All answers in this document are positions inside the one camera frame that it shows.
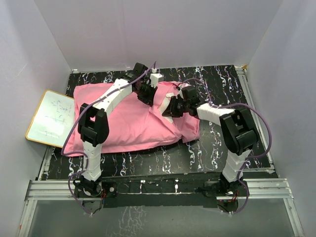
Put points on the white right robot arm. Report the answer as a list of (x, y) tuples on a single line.
[(238, 130)]

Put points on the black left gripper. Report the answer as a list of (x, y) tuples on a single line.
[(148, 99)]

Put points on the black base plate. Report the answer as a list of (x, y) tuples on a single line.
[(183, 189)]

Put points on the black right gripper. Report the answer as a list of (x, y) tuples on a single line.
[(170, 110)]

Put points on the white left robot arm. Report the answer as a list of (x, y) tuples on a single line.
[(93, 125)]

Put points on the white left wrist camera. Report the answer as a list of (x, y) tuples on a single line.
[(155, 78)]

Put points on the small whiteboard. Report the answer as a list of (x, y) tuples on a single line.
[(53, 119)]

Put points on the aluminium frame rails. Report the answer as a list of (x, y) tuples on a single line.
[(258, 188)]

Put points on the pink satin pillowcase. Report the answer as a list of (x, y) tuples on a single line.
[(135, 126)]

